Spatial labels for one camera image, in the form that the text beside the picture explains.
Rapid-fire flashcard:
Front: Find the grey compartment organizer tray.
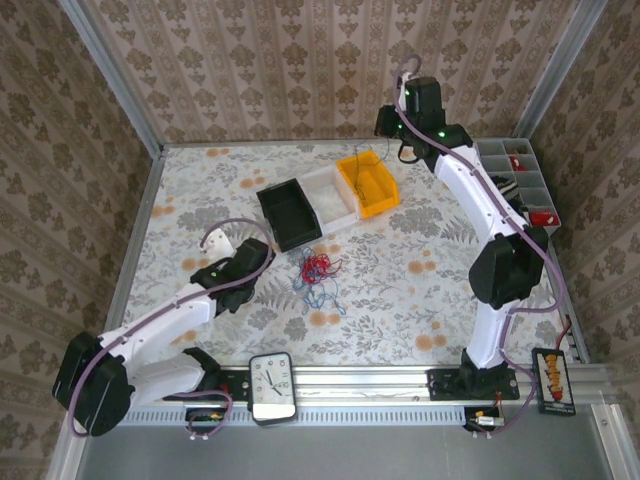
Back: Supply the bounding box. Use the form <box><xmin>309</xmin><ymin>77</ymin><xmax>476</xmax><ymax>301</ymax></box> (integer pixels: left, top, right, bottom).
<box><xmin>472</xmin><ymin>138</ymin><xmax>564</xmax><ymax>237</ymax></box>

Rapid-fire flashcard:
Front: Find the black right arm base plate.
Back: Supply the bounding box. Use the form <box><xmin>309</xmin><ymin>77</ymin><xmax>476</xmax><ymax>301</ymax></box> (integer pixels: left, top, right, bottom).
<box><xmin>424</xmin><ymin>368</ymin><xmax>521</xmax><ymax>402</ymax></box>

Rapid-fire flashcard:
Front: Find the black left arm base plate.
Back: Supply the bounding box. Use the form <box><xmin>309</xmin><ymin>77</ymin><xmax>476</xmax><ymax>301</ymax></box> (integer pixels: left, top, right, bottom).
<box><xmin>164</xmin><ymin>367</ymin><xmax>252</xmax><ymax>402</ymax></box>

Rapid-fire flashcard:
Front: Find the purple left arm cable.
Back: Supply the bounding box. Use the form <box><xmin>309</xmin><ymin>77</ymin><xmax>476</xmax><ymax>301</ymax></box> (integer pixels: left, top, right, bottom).
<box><xmin>67</xmin><ymin>217</ymin><xmax>276</xmax><ymax>442</ymax></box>

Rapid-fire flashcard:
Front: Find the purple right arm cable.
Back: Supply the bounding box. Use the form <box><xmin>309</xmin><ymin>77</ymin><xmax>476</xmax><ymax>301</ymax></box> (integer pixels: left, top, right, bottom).
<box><xmin>392</xmin><ymin>53</ymin><xmax>569</xmax><ymax>441</ymax></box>

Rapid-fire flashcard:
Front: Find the black orange power board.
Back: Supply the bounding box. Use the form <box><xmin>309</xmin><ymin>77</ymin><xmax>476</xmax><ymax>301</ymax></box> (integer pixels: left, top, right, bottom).
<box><xmin>530</xmin><ymin>347</ymin><xmax>577</xmax><ymax>417</ymax></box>

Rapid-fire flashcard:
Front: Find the thin blue cable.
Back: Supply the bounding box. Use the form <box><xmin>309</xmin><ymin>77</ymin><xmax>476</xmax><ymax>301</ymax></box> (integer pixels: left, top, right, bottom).
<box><xmin>289</xmin><ymin>247</ymin><xmax>349</xmax><ymax>316</ymax></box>

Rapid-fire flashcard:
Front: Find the thin red cable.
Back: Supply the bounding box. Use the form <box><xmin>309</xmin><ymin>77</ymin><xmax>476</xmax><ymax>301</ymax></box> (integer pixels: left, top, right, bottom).
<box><xmin>298</xmin><ymin>252</ymin><xmax>346</xmax><ymax>287</ymax></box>

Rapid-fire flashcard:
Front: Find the white face desk clock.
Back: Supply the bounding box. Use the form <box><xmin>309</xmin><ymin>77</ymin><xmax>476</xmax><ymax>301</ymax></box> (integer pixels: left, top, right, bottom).
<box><xmin>248</xmin><ymin>351</ymin><xmax>299</xmax><ymax>428</ymax></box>

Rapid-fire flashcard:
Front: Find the grey metal shelf panel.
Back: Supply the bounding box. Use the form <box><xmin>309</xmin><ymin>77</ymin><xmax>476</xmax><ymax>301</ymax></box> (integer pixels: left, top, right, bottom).
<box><xmin>74</xmin><ymin>424</ymin><xmax>626</xmax><ymax>480</ymax></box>

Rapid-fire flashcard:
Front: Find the yellow plastic bin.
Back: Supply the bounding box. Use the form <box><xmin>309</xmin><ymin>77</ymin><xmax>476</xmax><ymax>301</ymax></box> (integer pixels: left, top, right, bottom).
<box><xmin>335</xmin><ymin>149</ymin><xmax>401</xmax><ymax>221</ymax></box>

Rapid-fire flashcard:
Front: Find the aluminium frame post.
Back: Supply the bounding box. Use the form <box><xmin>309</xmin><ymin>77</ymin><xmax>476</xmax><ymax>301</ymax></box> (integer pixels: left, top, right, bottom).
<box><xmin>512</xmin><ymin>0</ymin><xmax>609</xmax><ymax>140</ymax></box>
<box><xmin>57</xmin><ymin>0</ymin><xmax>167</xmax><ymax>157</ymax></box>

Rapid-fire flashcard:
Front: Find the black plastic bin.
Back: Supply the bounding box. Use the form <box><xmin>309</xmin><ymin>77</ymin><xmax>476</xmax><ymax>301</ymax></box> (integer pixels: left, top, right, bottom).
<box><xmin>255</xmin><ymin>180</ymin><xmax>324</xmax><ymax>254</ymax></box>

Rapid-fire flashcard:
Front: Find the red black power wire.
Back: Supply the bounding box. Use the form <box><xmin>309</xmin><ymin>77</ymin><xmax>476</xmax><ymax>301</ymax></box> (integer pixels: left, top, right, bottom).
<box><xmin>560</xmin><ymin>314</ymin><xmax>577</xmax><ymax>352</ymax></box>

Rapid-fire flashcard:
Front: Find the black white striped bundle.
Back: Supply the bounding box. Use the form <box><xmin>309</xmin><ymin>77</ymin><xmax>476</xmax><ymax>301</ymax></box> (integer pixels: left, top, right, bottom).
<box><xmin>492</xmin><ymin>174</ymin><xmax>524</xmax><ymax>211</ymax></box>

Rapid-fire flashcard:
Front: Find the black electronics box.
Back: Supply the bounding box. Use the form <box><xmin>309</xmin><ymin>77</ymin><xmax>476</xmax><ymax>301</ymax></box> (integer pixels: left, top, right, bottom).
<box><xmin>184</xmin><ymin>407</ymin><xmax>234</xmax><ymax>436</ymax></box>
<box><xmin>462</xmin><ymin>405</ymin><xmax>507</xmax><ymax>434</ymax></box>

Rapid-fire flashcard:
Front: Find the aluminium mounting rail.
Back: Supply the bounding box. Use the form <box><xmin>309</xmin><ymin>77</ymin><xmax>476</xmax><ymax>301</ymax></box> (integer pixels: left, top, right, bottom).
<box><xmin>214</xmin><ymin>363</ymin><xmax>609</xmax><ymax>407</ymax></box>

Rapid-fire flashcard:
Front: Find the thin black cable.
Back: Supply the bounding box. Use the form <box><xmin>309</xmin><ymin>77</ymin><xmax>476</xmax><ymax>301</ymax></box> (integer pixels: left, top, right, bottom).
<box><xmin>351</xmin><ymin>137</ymin><xmax>395</xmax><ymax>201</ymax></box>

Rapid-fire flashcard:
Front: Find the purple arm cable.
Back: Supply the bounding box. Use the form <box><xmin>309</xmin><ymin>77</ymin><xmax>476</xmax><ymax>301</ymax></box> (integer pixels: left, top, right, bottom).
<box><xmin>392</xmin><ymin>53</ymin><xmax>569</xmax><ymax>441</ymax></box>
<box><xmin>67</xmin><ymin>217</ymin><xmax>276</xmax><ymax>442</ymax></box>

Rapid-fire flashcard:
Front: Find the floral tablecloth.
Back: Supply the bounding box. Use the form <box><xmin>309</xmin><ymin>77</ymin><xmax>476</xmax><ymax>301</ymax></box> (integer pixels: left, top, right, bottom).
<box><xmin>127</xmin><ymin>142</ymin><xmax>576</xmax><ymax>369</ymax></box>

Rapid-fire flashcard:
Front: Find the grey slotted cable duct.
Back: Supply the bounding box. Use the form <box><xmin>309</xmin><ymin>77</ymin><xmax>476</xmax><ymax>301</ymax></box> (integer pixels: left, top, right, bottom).
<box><xmin>124</xmin><ymin>405</ymin><xmax>507</xmax><ymax>427</ymax></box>

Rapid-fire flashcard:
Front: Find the white plastic bin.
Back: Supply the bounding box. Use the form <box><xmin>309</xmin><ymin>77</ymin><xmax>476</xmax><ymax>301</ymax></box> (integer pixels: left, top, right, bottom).
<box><xmin>298</xmin><ymin>166</ymin><xmax>362</xmax><ymax>236</ymax></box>

